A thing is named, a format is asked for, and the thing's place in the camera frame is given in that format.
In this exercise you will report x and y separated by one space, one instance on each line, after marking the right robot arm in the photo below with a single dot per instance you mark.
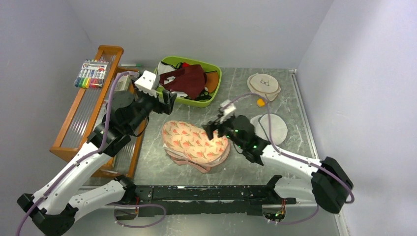
322 181

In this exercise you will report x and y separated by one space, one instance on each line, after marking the maroon cloth garment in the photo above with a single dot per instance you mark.
189 80

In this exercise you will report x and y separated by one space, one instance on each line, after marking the white mesh round laundry bag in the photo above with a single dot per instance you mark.
270 126

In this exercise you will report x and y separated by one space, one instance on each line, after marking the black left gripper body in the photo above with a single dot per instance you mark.
146 103

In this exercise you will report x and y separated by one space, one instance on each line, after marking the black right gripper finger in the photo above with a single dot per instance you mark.
221 118
209 129

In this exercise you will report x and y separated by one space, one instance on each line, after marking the white small carton box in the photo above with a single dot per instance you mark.
124 82

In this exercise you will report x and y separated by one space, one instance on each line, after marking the white black-trimmed garment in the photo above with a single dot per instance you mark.
163 68

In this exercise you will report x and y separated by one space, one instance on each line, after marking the pink floral laundry bag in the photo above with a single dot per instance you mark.
187 144

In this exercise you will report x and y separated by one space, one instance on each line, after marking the orange cloth in basin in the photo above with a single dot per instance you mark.
212 81

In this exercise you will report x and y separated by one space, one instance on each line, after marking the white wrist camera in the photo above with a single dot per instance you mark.
227 109
147 83

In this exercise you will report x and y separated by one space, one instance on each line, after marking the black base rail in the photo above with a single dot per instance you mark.
187 200

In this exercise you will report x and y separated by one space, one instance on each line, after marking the yellow small block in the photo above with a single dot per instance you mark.
260 103

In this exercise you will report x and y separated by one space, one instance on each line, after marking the colour marker pen pack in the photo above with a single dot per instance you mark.
92 74

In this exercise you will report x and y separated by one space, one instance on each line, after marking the green capped marker pen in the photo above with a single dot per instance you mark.
130 65

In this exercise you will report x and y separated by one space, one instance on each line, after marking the white pipe along wall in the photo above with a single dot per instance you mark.
304 117

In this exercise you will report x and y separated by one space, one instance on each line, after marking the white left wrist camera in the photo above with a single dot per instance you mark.
147 83

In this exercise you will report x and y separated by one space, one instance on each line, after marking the beige round laundry bag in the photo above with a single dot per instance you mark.
265 85

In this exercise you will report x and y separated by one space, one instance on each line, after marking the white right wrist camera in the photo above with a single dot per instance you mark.
227 109

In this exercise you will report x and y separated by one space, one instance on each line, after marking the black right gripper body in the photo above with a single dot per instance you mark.
228 129

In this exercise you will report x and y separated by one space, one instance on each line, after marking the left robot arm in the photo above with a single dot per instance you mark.
56 207

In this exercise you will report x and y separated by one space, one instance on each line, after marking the wooden tiered rack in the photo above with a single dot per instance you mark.
83 115

